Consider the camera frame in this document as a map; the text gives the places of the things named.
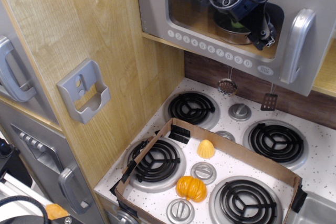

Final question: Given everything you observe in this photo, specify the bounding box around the grey stove knob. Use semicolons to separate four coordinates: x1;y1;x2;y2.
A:
166;199;195;224
228;103;251;121
191;162;217;185

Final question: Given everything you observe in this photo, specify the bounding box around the back right black burner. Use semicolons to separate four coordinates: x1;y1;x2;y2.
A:
242;120;309;170

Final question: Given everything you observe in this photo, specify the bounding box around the grey toy microwave door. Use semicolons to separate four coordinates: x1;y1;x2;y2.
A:
139;0;335;95

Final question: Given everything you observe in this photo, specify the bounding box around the hanging metal spatula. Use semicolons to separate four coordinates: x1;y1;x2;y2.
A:
260;93;278;111

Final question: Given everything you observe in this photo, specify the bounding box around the grey fridge handle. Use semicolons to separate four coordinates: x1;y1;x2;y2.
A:
58;167;89;215
1;36;37;102

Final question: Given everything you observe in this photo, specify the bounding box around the grey back stove knob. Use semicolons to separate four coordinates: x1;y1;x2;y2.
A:
228;103;251;121

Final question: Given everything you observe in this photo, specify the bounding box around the orange toy pumpkin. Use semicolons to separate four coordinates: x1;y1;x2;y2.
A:
175;176;207;202

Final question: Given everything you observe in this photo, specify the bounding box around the black burner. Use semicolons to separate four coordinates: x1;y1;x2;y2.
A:
242;120;309;170
208;176;283;224
163;91;220;130
129;137;186;193

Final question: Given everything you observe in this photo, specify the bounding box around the back left black burner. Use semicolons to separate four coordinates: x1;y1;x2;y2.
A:
163;91;220;130

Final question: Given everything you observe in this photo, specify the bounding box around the front right black burner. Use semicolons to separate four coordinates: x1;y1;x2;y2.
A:
208;176;283;224

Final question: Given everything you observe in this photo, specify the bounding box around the hanging metal strainer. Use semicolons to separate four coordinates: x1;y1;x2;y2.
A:
217;78;237;97

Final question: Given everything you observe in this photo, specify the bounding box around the grey upper fridge handle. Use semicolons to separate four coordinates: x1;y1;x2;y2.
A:
1;36;37;102

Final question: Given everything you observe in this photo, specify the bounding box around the grey plastic phone holder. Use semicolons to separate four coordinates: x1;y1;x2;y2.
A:
57;59;111;124

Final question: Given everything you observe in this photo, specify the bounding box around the grey lower fridge handle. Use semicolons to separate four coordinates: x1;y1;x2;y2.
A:
58;167;89;215

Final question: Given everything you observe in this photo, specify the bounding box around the front left black burner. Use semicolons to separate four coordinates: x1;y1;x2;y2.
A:
129;137;186;193

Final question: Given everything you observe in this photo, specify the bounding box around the grey ice dispenser panel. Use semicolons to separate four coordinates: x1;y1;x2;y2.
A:
11;124;64;174

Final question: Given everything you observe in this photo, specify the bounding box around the brown cardboard frame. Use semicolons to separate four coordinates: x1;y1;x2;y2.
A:
110;118;306;223

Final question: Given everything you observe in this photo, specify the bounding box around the black braided cable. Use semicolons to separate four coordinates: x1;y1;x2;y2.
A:
0;195;49;224

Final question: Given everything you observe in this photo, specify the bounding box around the yellow toy corn piece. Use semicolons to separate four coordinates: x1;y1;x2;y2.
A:
197;140;215;159

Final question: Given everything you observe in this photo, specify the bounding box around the grey oven knob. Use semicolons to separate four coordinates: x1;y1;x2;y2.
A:
117;210;138;224

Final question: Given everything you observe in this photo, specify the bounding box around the steel pot with handles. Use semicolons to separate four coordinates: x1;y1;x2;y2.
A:
213;11;252;45

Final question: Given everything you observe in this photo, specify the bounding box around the steel toy sink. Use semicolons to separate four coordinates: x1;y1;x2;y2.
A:
285;192;335;224

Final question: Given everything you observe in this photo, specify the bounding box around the orange toy near floor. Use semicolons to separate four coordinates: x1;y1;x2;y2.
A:
45;204;69;220

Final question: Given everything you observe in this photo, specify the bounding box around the green toy vegetable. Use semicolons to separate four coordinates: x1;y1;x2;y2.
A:
231;20;244;29

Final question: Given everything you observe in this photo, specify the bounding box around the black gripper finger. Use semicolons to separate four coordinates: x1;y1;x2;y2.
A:
247;4;276;50

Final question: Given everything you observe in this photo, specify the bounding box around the grey small middle knob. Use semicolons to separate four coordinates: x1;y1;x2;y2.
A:
216;131;236;142

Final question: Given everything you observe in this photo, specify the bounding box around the grey front stove knob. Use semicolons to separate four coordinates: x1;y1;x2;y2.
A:
166;199;195;224

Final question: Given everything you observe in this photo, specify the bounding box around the grey centre stove knob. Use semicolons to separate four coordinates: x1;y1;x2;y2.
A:
191;162;217;185

